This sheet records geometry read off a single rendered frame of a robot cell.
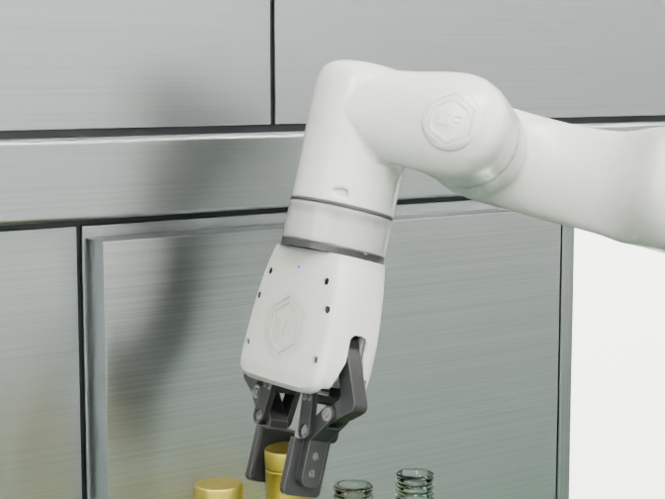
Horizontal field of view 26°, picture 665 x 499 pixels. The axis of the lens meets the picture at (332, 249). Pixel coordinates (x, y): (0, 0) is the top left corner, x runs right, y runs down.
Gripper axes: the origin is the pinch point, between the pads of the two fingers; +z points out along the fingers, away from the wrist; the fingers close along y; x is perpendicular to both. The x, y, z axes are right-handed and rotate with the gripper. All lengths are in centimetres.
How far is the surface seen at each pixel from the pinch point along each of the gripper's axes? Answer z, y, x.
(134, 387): -2.3, -12.2, -6.3
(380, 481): 2.4, -11.8, 19.2
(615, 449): -3.5, -11.7, 47.9
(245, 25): -31.7, -15.1, -1.7
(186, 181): -18.3, -12.9, -5.3
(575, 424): -5.3, -11.8, 41.7
